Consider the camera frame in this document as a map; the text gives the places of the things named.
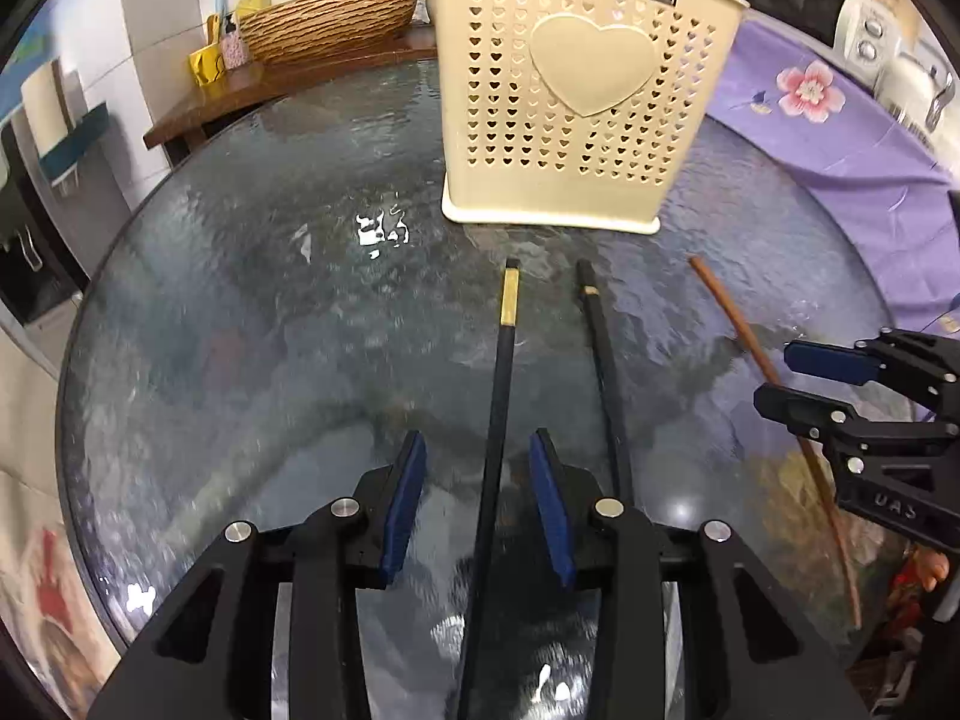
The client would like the white electric kettle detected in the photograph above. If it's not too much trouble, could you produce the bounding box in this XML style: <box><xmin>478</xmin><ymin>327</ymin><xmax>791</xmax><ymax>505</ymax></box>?
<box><xmin>874</xmin><ymin>54</ymin><xmax>957</xmax><ymax>138</ymax></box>

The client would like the brown chopstick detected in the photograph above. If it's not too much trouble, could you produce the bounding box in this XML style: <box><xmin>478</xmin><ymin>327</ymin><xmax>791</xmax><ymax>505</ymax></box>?
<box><xmin>686</xmin><ymin>253</ymin><xmax>864</xmax><ymax>631</ymax></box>

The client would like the purple floral cloth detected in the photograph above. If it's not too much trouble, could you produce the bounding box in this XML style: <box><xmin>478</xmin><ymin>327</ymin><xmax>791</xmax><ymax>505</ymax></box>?
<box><xmin>708</xmin><ymin>21</ymin><xmax>958</xmax><ymax>338</ymax></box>

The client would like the right hand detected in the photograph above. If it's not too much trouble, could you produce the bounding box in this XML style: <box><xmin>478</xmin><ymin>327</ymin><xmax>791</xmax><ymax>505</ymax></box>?
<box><xmin>889</xmin><ymin>544</ymin><xmax>950</xmax><ymax>610</ymax></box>

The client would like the cream plastic utensil holder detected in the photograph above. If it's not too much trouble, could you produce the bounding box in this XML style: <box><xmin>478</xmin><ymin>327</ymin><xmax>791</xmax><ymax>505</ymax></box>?
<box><xmin>433</xmin><ymin>0</ymin><xmax>748</xmax><ymax>234</ymax></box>

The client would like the black chopstick gold band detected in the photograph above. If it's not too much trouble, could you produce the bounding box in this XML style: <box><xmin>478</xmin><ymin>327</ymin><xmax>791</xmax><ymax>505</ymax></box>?
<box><xmin>454</xmin><ymin>259</ymin><xmax>521</xmax><ymax>720</ymax></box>

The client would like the white microwave oven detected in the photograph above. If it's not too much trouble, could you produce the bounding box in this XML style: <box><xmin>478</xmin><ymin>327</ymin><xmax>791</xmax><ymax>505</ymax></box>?
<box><xmin>747</xmin><ymin>0</ymin><xmax>901</xmax><ymax>86</ymax></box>

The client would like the woven basket sink basin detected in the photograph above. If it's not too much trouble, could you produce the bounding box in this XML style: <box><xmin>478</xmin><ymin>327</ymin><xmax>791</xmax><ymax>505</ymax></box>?
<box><xmin>239</xmin><ymin>0</ymin><xmax>418</xmax><ymax>65</ymax></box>

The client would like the yellow mug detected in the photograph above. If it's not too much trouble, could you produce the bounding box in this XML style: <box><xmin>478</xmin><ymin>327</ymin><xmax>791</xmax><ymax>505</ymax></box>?
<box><xmin>187</xmin><ymin>43</ymin><xmax>226</xmax><ymax>88</ymax></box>

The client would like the black chopstick thin band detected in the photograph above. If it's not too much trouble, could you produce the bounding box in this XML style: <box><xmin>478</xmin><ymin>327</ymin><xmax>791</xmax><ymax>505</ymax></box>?
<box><xmin>576</xmin><ymin>260</ymin><xmax>635</xmax><ymax>505</ymax></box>

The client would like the brown wooden counter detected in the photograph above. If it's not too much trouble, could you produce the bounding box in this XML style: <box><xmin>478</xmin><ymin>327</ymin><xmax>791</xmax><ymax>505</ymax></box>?
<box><xmin>143</xmin><ymin>23</ymin><xmax>438</xmax><ymax>151</ymax></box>

